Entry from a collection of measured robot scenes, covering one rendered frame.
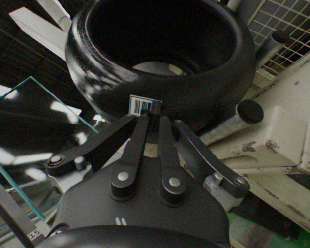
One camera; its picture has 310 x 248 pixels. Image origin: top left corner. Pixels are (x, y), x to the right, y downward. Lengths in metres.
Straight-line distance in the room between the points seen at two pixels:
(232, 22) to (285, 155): 0.37
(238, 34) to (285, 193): 0.67
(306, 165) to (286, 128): 0.06
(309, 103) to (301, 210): 0.58
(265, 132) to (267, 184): 0.51
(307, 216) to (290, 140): 0.63
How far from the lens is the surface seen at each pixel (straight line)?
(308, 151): 0.30
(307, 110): 0.36
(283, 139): 0.27
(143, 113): 0.15
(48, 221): 0.99
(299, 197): 0.86
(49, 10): 1.69
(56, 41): 1.12
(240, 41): 0.41
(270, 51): 0.49
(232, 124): 0.26
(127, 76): 0.25
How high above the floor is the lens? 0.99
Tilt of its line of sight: 10 degrees up
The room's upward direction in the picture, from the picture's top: 55 degrees counter-clockwise
